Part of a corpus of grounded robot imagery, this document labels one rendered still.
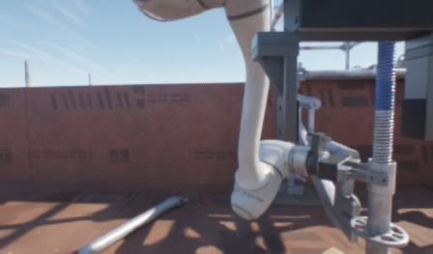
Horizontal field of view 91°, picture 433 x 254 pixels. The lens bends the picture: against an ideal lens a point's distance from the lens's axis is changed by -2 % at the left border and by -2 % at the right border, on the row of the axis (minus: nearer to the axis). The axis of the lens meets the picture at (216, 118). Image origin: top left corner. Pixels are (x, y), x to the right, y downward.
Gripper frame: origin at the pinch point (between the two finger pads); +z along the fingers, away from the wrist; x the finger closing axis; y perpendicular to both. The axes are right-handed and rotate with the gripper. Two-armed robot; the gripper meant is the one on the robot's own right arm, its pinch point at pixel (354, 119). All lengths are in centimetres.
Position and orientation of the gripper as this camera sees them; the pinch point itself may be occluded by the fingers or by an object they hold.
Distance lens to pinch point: 25.5
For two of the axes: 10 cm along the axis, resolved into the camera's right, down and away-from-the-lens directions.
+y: 0.0, 0.8, -10.0
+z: 0.1, 10.0, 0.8
